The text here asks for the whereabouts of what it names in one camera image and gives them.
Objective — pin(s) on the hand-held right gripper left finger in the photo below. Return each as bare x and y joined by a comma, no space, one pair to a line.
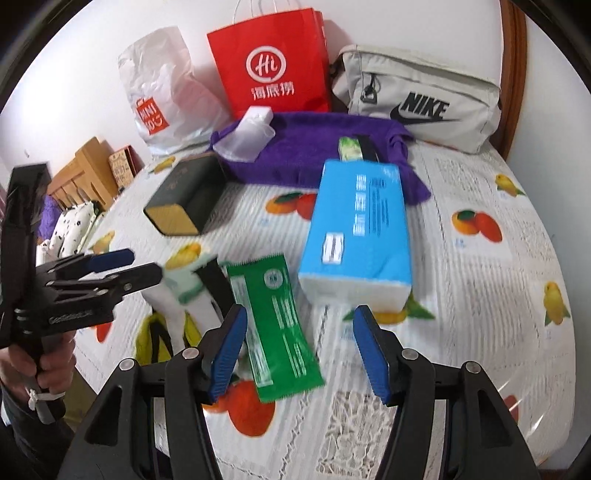
228,355

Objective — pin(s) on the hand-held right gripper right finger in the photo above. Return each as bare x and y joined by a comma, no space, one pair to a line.
371,355

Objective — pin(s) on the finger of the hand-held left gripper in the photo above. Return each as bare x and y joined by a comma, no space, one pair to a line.
138,277
111,259

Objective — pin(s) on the dark green wet wipe packet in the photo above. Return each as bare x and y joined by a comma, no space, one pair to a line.
277,323

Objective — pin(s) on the blue tissue pack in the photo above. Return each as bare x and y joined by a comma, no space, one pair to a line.
360,221

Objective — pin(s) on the clear plastic bag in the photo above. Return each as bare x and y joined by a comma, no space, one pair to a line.
240,145

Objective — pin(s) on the white sponge block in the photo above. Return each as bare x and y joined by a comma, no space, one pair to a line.
258,116

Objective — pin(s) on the purple towel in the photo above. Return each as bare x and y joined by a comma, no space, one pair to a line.
300,152

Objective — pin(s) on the light green tissue pack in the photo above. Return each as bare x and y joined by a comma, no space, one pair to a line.
348,150

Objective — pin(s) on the person's left forearm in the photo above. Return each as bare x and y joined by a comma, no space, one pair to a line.
18,438

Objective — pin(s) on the person's left hand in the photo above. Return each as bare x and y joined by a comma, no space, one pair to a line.
57,369

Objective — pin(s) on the white spotted cloth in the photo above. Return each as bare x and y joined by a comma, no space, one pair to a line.
69,230

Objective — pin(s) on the purple fluffy item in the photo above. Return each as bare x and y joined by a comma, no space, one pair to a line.
48,217

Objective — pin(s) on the brown patterned box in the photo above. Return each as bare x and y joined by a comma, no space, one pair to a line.
122,166

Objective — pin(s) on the light wooden furniture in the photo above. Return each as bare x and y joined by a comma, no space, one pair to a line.
87,166

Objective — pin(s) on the black box with gold end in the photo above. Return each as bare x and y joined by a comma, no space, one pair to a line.
189,189

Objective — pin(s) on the fruit print tablecloth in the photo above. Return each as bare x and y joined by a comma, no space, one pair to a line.
461,286

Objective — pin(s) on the white plastic shopping bag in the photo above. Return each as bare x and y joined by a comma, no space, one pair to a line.
171,83

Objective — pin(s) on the red paper bag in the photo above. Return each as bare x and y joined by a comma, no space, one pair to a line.
286,46

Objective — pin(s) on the grey waist bag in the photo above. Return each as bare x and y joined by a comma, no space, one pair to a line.
415,78

